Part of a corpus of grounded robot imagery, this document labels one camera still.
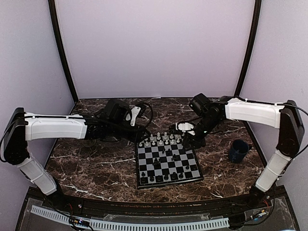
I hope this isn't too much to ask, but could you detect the black frame post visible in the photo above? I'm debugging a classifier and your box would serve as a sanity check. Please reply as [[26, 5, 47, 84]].
[[48, 0, 79, 103], [234, 0, 262, 96]]

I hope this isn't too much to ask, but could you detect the black queen piece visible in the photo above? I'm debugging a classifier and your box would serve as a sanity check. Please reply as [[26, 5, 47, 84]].
[[171, 173, 177, 180]]

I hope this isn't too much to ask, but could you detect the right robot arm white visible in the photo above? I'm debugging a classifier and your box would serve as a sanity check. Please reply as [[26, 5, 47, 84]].
[[175, 93, 305, 209]]

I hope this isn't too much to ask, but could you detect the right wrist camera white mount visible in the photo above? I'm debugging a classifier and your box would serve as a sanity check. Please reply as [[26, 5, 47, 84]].
[[175, 122, 195, 135]]

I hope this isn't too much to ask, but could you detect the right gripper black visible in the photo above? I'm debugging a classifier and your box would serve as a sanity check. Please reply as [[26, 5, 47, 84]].
[[182, 115, 221, 152]]

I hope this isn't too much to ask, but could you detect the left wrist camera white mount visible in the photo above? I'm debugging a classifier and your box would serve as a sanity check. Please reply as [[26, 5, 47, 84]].
[[126, 106, 141, 127]]

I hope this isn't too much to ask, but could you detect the white slotted cable duct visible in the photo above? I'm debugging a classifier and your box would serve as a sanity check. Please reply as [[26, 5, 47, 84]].
[[30, 205, 230, 231]]

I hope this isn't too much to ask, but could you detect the black white chessboard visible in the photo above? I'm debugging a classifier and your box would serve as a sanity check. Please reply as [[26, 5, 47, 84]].
[[135, 132, 204, 189]]

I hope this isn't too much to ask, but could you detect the beige printed mug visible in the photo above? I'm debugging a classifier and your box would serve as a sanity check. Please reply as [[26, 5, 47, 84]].
[[83, 140, 96, 147]]

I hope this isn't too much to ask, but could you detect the left black frame post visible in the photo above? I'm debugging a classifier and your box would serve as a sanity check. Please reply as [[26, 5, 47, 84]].
[[48, 0, 79, 103]]

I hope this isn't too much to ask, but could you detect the right black frame post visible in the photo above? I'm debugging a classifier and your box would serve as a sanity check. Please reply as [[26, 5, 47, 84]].
[[234, 0, 262, 96]]

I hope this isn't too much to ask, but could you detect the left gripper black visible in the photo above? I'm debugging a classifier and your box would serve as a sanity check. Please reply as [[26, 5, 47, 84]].
[[108, 121, 151, 143]]

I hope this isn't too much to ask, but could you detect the dark blue mug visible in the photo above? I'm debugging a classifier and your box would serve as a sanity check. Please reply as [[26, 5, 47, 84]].
[[229, 139, 253, 164]]

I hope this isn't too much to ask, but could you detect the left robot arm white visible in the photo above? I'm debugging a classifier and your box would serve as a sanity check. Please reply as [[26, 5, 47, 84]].
[[0, 99, 151, 210]]

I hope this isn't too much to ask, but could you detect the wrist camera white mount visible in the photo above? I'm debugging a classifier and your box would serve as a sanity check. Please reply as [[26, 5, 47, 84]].
[[175, 122, 195, 135], [126, 106, 141, 127]]

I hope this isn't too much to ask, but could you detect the black chess pieces pile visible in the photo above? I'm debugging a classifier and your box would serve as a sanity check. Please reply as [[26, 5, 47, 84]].
[[152, 149, 181, 168]]

